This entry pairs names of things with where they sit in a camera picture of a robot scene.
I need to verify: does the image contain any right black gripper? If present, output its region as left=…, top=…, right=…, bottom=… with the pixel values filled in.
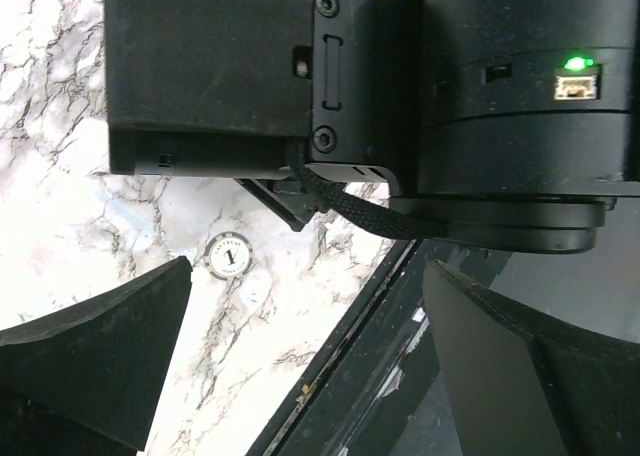
left=104, top=0, right=422, bottom=224

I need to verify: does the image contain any black mounting rail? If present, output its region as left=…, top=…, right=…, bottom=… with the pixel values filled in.
left=247, top=240, right=640, bottom=456

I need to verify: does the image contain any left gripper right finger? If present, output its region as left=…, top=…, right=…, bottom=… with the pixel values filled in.
left=423, top=261, right=639, bottom=455

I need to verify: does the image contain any white poker chip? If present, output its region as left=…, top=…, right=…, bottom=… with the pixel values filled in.
left=204, top=232, right=253, bottom=280

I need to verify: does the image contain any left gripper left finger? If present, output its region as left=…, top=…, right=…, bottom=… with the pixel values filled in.
left=1, top=256, right=192, bottom=455

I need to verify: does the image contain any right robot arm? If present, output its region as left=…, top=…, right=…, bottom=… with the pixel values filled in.
left=104, top=0, right=639, bottom=254

